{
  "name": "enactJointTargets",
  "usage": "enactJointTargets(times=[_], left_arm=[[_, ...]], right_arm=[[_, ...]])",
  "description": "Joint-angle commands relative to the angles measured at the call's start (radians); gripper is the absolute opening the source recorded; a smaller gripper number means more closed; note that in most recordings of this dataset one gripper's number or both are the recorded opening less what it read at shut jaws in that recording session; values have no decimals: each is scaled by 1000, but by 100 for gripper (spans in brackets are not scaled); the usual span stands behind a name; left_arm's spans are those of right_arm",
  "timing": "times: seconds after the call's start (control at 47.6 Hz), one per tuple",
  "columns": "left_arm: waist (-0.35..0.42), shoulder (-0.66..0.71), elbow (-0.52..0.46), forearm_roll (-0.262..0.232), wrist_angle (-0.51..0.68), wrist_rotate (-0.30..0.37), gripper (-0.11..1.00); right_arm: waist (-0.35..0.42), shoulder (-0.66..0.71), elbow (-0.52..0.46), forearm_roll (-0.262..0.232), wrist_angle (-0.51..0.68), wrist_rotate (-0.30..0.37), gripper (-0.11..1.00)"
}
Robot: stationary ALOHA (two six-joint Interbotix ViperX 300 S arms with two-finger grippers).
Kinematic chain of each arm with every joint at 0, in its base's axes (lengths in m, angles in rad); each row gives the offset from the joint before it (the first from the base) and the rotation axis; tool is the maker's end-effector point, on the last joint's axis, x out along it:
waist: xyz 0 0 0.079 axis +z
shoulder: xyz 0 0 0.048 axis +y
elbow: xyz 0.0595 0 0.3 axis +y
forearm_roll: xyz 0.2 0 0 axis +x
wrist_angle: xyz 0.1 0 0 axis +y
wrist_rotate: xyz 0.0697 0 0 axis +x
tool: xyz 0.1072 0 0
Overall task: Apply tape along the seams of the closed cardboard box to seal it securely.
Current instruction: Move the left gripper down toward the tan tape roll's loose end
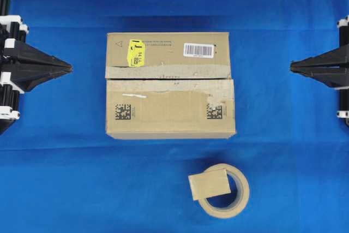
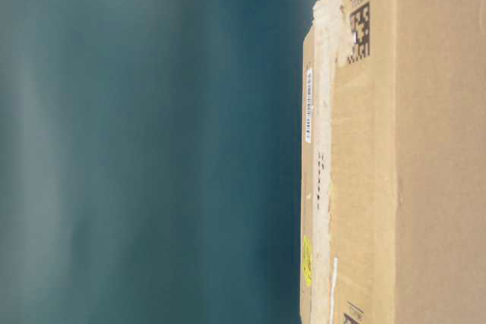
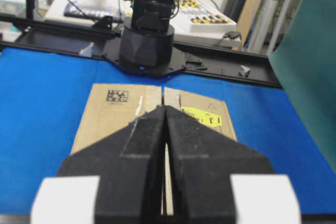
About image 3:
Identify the brown cardboard box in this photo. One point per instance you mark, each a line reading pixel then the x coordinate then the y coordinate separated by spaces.
pixel 111 107

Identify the blue table cloth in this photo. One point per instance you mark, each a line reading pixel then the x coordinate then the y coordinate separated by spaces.
pixel 43 97

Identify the green board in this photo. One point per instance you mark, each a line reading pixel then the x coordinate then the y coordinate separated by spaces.
pixel 304 63

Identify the black frame rail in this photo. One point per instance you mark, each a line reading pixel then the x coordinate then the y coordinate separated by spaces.
pixel 71 40

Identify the yellow label sticker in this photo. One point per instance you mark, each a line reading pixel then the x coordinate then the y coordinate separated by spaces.
pixel 204 117

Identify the screwdriver set tray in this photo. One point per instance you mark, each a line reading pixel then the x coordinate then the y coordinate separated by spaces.
pixel 196 16

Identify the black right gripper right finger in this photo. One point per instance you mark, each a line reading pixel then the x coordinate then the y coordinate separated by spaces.
pixel 222 181

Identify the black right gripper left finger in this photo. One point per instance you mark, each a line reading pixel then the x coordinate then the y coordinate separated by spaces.
pixel 115 180

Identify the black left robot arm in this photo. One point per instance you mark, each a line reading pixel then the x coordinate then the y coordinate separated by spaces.
pixel 147 39

